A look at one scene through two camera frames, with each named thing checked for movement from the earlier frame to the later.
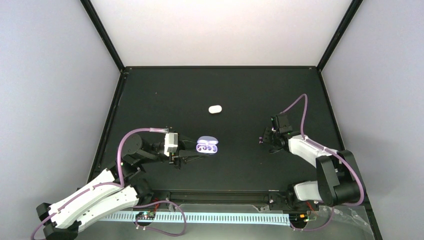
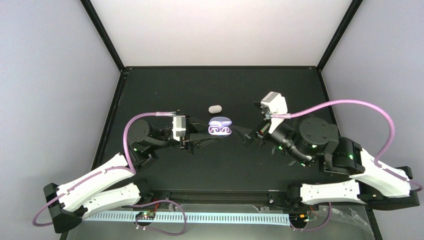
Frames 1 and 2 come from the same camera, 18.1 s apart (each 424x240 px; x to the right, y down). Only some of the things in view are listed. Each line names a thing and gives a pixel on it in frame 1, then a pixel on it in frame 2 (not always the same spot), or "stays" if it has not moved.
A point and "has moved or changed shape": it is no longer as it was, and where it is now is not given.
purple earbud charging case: (207, 144) has moved or changed shape
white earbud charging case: (214, 109) stays
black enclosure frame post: (103, 32) stays
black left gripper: (184, 142) → (185, 142)
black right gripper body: (269, 139) → (264, 124)
